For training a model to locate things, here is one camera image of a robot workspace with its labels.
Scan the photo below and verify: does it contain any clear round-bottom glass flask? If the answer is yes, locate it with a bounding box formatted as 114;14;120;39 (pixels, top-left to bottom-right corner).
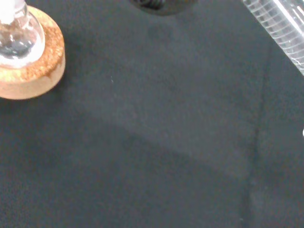
0;0;46;69

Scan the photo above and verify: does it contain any black bench cloth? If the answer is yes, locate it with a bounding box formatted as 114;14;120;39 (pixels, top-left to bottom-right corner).
0;0;304;228

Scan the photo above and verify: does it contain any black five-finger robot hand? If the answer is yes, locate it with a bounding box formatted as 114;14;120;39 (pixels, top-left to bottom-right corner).
128;0;198;17

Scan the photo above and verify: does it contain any cork ring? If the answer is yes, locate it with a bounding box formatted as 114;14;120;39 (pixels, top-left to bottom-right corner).
0;5;66;100

